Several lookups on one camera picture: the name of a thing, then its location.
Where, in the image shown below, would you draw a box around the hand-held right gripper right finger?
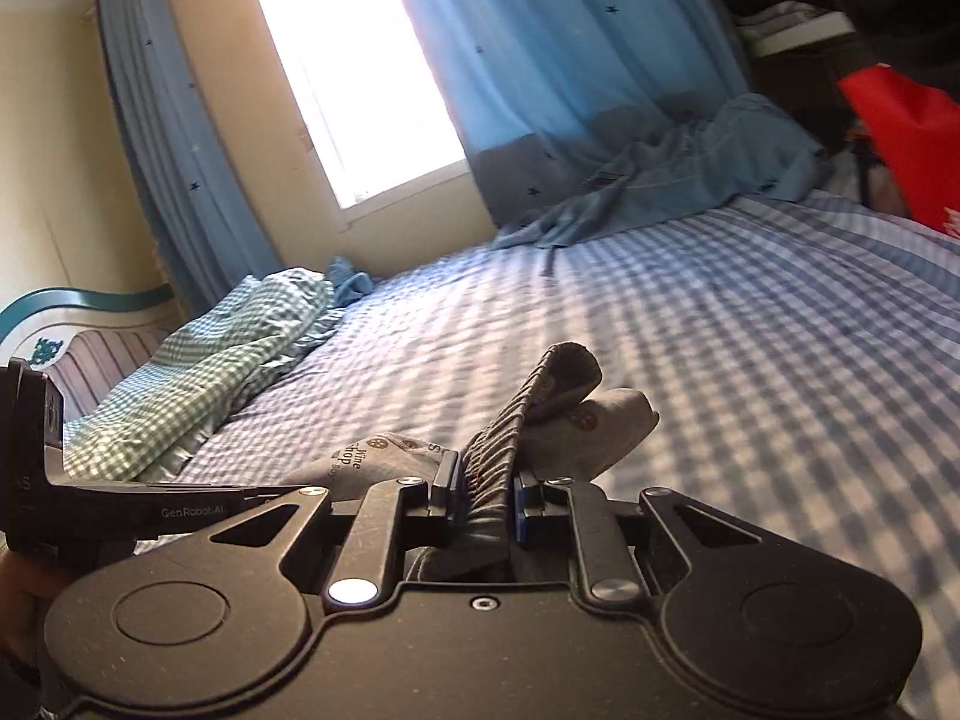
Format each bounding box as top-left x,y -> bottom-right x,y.
510,468 -> 763,606

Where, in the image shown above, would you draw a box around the blue star curtain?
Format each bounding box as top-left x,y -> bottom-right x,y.
377,0 -> 760,230
96,0 -> 284,310

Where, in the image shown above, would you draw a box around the red bag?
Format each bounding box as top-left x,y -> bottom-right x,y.
835,64 -> 960,242

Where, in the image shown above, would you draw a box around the green checkered quilt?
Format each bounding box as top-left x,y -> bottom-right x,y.
63,265 -> 340,482

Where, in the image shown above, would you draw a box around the striped teal headboard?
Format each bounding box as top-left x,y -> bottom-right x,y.
0,285 -> 178,422

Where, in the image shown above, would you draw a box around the person's left hand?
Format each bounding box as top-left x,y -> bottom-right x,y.
0,550 -> 77,662

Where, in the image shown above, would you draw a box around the blue checkered bed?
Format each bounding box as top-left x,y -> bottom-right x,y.
137,190 -> 960,720

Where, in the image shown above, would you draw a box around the bright window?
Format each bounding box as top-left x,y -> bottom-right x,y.
238,0 -> 490,235

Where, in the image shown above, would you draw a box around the grey printed pants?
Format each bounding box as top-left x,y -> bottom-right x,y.
283,342 -> 662,586

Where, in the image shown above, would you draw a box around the small blue cloth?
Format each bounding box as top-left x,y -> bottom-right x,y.
325,255 -> 377,309

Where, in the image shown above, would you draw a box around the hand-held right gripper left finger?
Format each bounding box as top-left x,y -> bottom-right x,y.
210,457 -> 461,610

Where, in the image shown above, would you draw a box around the light blue garment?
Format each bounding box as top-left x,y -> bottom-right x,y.
490,93 -> 835,253

